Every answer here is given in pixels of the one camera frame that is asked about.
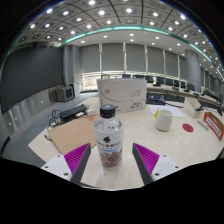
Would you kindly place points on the clear bottle with black cap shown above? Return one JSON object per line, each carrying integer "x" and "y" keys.
{"x": 108, "y": 140}

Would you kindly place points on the grey box monitor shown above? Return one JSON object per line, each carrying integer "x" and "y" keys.
{"x": 64, "y": 94}

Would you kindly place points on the black desk conference console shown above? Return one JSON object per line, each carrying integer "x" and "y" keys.
{"x": 155, "y": 98}

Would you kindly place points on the white printed paper carton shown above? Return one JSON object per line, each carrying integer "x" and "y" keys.
{"x": 121, "y": 93}

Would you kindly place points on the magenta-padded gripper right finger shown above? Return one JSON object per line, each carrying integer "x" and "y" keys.
{"x": 146, "y": 159}

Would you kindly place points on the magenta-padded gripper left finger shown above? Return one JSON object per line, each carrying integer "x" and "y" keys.
{"x": 76, "y": 159}

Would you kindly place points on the open red-edged cardboard box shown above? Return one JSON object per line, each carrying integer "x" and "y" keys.
{"x": 213, "y": 126}

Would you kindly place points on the group of black office chairs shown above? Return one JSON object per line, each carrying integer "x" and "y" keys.
{"x": 161, "y": 80}

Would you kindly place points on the brown cardboard sheet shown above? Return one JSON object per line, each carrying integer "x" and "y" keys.
{"x": 71, "y": 135}

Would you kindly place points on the white mug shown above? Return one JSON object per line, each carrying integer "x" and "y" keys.
{"x": 164, "y": 120}

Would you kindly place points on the group of ceiling lights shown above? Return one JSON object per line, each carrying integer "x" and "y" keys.
{"x": 101, "y": 12}

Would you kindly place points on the flat round red coaster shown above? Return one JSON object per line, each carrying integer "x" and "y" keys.
{"x": 187, "y": 127}

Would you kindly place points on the long curved conference desk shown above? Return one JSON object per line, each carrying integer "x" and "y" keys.
{"x": 180, "y": 90}

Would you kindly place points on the black power strip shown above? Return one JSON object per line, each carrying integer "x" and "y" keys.
{"x": 72, "y": 112}

